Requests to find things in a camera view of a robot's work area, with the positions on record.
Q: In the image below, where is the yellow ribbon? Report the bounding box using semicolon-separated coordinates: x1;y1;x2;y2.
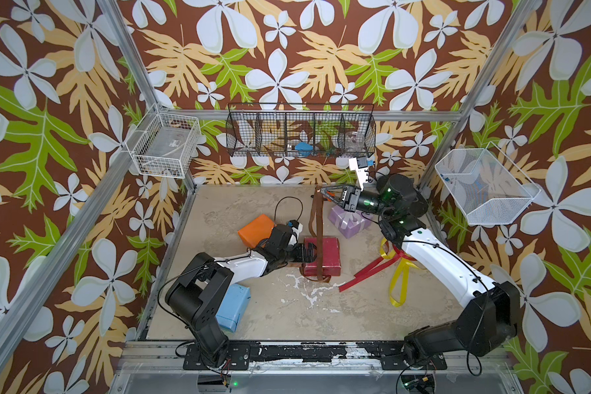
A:
379;239;418;308

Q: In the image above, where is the orange gift box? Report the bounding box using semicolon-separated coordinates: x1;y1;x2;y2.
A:
238;214;275;249

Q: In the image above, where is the black wire basket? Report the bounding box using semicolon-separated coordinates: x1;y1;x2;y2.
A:
225;103;376;158

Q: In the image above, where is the blue item in basket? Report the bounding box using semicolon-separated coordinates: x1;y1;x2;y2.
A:
295;142;314;158

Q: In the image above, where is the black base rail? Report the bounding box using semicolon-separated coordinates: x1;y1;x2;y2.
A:
181;339;449;371

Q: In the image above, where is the white wire basket left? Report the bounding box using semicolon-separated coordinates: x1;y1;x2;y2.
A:
126;112;202;179

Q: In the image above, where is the red ribbon bow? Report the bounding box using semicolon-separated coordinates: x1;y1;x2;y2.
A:
339;246;417;292

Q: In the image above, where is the lilac gift box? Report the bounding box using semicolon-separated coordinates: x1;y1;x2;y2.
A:
328;206;372;239

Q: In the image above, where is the brown ribbon bow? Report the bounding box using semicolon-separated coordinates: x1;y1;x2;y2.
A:
299;199;331;283

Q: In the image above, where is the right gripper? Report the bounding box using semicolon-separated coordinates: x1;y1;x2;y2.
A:
324;187;397;223

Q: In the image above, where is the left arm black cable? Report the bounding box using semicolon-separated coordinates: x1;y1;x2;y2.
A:
273;195;305;228

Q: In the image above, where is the magenta gift box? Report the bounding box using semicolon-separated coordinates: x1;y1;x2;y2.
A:
302;237;341;278

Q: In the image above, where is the blue gift box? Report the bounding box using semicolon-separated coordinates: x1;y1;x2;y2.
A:
216;284;251;333

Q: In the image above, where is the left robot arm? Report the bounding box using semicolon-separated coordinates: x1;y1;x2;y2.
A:
164;220;314;369

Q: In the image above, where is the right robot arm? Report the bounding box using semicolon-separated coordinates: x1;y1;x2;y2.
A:
318;174;521;367

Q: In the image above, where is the white mesh basket right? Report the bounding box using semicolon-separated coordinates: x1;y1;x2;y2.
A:
435;143;541;227

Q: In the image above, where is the black oval case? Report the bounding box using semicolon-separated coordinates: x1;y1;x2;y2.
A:
376;173;428;218

